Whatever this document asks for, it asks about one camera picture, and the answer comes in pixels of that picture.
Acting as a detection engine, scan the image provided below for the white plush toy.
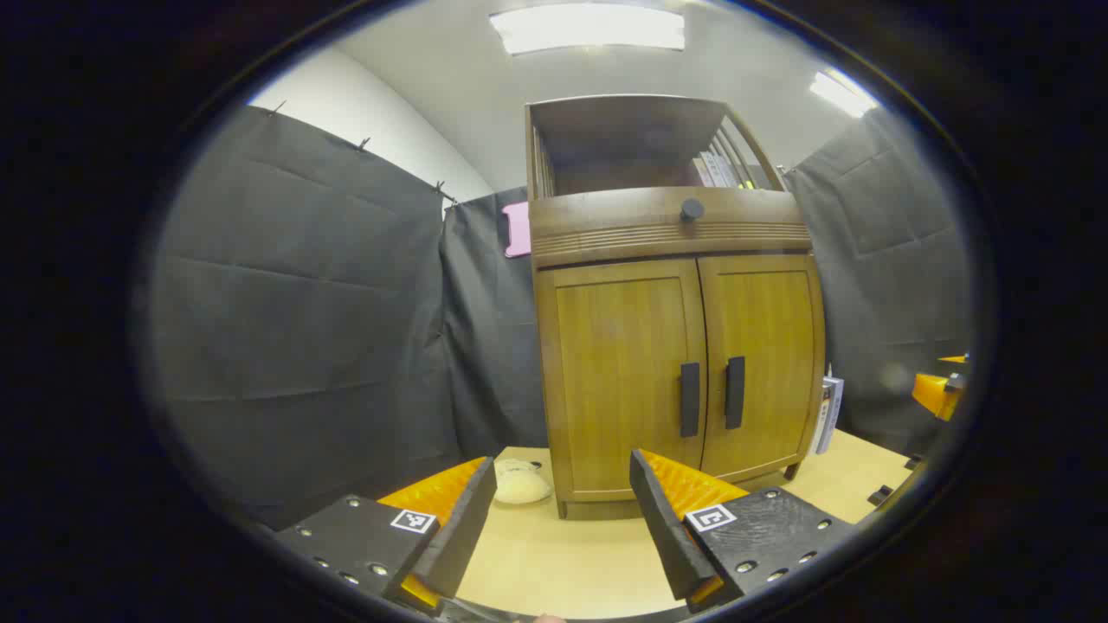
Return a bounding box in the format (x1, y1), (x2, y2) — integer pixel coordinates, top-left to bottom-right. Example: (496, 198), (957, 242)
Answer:
(493, 459), (552, 505)

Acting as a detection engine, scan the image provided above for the pink flat object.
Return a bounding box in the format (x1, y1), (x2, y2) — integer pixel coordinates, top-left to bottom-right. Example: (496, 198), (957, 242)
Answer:
(503, 202), (531, 259)

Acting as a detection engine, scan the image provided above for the wooden double-door shoe cabinet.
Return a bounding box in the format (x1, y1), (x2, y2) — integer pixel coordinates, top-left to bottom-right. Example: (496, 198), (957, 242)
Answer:
(525, 93), (828, 520)

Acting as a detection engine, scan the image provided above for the small ceiling light panel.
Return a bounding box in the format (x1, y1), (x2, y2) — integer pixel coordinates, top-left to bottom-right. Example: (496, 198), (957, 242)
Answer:
(809, 69), (879, 119)

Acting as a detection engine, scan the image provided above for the grey blue spine book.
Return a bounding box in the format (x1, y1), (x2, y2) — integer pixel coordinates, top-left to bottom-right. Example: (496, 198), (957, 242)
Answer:
(822, 363), (845, 455)

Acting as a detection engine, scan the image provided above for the large ceiling light panel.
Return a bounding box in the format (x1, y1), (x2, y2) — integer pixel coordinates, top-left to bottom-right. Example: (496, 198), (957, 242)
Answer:
(489, 3), (686, 55)

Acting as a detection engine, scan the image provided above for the black door handle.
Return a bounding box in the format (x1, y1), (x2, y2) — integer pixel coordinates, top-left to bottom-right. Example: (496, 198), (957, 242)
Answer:
(725, 356), (746, 430)
(680, 363), (701, 438)

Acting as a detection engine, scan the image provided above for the black backdrop cloth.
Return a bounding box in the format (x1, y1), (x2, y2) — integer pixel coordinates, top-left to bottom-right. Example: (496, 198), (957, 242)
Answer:
(147, 104), (975, 530)

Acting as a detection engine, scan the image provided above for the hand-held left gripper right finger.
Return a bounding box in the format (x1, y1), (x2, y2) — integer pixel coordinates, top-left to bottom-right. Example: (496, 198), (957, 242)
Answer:
(629, 448), (858, 611)

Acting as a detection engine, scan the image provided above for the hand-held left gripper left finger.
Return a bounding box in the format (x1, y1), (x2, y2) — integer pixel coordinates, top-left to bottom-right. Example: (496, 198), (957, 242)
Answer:
(275, 456), (499, 617)

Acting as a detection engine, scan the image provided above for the row of upright books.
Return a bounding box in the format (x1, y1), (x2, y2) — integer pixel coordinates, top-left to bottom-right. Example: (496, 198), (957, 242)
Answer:
(692, 151), (756, 189)

